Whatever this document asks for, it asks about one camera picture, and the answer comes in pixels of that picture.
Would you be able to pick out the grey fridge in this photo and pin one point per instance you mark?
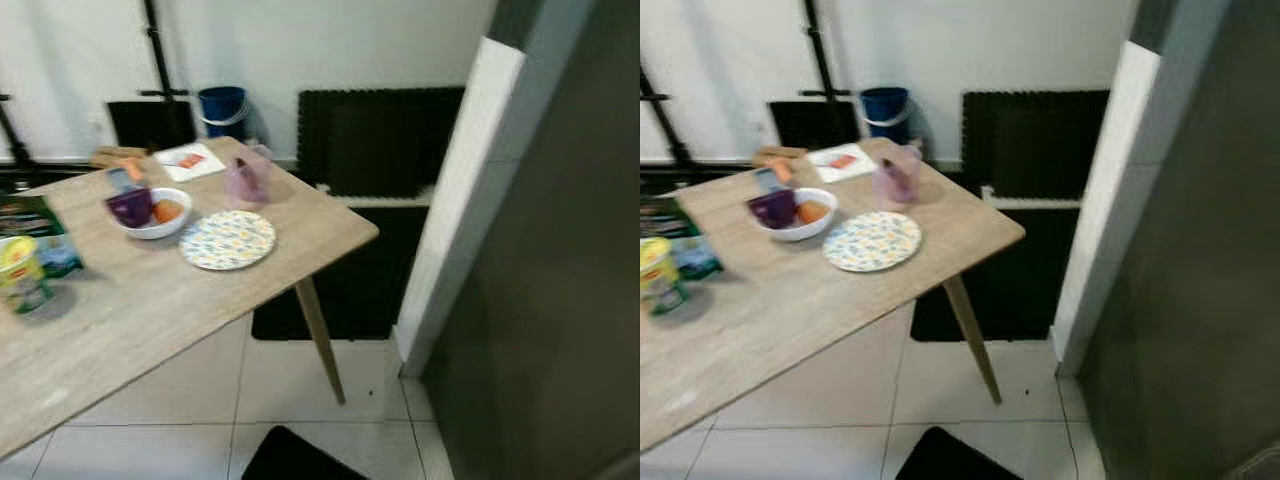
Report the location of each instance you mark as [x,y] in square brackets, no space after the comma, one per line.
[540,250]
[1180,250]

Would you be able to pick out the yellow-lidded noodle cup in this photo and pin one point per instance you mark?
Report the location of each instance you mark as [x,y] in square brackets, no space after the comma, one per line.
[20,275]
[662,278]

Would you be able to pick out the green snack bag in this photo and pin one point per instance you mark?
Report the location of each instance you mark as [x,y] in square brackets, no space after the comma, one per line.
[40,225]
[690,250]

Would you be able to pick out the black pole stand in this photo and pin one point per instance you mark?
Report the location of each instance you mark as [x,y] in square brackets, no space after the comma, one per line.
[12,130]
[158,50]
[820,50]
[665,125]

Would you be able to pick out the purple cup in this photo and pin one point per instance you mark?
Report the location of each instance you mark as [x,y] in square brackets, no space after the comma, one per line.
[770,210]
[128,208]

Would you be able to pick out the small orange packet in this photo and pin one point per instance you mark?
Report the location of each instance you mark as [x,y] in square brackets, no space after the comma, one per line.
[781,170]
[133,170]

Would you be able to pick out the small wooden stool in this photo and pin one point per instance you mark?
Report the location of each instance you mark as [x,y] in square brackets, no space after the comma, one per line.
[112,156]
[775,155]

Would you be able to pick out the white bowl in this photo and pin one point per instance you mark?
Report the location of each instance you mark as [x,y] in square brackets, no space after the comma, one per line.
[160,230]
[805,232]

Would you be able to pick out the light wooden table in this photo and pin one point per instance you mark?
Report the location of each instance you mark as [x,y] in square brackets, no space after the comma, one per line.
[150,320]
[780,330]

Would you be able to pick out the orange fruit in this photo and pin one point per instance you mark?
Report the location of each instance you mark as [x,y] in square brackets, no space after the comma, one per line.
[813,212]
[168,211]

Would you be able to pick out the black box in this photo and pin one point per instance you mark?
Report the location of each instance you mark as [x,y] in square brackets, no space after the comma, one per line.
[812,125]
[150,125]

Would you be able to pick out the white tray with red food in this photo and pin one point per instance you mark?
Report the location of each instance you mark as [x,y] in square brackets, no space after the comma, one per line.
[842,162]
[190,162]

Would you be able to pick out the flower-patterned plate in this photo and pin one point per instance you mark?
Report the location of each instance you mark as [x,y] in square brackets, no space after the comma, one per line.
[872,242]
[228,241]

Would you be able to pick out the blue bucket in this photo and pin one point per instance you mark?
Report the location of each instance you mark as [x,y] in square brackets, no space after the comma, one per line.
[885,114]
[222,112]

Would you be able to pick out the black foam mat stack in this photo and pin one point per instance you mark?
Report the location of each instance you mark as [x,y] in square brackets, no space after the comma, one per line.
[1035,140]
[380,140]

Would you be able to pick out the black floor mat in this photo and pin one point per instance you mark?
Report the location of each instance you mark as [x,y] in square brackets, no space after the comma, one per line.
[360,280]
[1010,280]
[950,462]
[295,460]

